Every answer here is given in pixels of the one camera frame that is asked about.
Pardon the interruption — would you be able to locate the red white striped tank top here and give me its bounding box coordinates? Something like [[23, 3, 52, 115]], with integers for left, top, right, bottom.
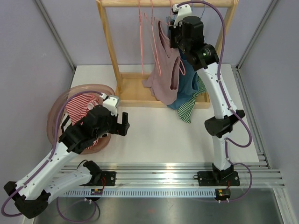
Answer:
[[64, 92, 102, 150]]

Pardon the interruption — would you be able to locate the dusty pink tank top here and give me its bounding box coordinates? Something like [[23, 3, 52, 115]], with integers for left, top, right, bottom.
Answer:
[[142, 19, 180, 105]]

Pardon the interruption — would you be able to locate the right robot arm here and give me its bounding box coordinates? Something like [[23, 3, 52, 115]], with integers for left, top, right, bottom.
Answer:
[[169, 16, 245, 185]]

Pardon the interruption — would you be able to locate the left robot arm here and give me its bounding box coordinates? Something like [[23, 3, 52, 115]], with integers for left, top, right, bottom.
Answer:
[[4, 105, 130, 219]]

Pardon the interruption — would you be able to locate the blue tank top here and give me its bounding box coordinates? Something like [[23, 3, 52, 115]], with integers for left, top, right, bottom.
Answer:
[[162, 36, 198, 110]]

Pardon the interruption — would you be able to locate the green white striped tank top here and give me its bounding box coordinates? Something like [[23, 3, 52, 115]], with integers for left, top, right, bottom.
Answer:
[[177, 77, 206, 124]]

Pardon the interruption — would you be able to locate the wooden clothes rack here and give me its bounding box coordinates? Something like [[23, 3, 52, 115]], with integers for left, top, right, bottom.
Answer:
[[97, 0, 239, 109]]

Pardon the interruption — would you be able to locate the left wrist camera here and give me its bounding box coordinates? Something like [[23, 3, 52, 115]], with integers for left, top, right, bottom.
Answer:
[[101, 93, 120, 117]]

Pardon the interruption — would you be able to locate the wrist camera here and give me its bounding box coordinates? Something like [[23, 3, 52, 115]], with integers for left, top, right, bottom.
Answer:
[[101, 93, 120, 117], [172, 4, 192, 28]]

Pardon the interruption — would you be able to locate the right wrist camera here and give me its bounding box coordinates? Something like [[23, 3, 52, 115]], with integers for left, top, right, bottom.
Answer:
[[172, 4, 192, 28]]

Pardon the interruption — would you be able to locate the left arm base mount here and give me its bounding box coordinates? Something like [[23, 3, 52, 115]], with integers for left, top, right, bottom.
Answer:
[[80, 171, 116, 187]]

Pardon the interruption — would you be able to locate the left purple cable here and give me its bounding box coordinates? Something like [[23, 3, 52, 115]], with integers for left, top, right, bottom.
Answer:
[[1, 92, 105, 221]]

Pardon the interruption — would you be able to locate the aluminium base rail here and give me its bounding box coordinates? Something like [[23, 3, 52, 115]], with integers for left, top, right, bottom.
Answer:
[[53, 162, 285, 189]]

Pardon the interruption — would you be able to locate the slotted cable duct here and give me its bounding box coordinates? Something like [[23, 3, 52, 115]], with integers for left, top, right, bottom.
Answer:
[[62, 188, 216, 198]]

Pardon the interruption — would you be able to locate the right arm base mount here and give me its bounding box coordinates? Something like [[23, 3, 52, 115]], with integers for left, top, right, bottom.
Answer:
[[193, 171, 240, 187]]

